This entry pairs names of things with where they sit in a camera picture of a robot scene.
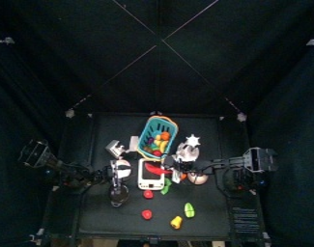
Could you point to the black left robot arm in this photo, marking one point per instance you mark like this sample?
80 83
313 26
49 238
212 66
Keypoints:
73 170

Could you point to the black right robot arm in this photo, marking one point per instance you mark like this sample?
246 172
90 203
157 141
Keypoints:
232 163

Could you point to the red toy strawberry half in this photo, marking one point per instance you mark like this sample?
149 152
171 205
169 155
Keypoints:
148 194
147 214

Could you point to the green toy lime half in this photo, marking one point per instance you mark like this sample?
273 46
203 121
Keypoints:
190 210

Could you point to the dark round toy pan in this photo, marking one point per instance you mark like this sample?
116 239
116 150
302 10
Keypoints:
120 197

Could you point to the white round toy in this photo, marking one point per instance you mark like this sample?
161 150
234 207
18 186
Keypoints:
124 169

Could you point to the small orange toy piece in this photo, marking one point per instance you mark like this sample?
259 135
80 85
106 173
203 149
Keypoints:
183 176

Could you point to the red toy chili pepper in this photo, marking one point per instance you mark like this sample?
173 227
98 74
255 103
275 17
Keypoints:
156 169

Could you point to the red toy fruit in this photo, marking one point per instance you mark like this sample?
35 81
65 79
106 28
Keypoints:
157 153

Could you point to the silver white toy kettle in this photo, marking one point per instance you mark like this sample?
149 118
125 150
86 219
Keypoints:
187 153

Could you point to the yellow toy banana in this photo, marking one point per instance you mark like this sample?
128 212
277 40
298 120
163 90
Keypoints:
163 146

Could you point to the brown toy bowl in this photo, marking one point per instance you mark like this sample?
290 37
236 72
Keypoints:
198 178

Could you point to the green toy leaf vegetable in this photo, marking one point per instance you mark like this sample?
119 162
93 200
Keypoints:
165 186

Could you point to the purple toy eggplant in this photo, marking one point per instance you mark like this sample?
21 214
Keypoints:
149 141

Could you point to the orange toy fruit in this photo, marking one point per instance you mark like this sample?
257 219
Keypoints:
165 136

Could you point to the teal toy shopping basket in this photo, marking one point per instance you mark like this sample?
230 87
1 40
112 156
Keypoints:
156 137

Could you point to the white star-shaped toy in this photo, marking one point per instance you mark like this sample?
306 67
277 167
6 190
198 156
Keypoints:
192 140

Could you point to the grey white toy block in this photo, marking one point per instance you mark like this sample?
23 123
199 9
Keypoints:
116 148

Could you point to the white toy card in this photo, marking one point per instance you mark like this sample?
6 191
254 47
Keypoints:
133 143

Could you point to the yellow toy bell pepper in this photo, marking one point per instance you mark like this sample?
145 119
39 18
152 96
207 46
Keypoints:
176 222

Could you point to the grey frame corner bracket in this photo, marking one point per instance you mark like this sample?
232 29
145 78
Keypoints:
313 42
7 41
240 116
69 113

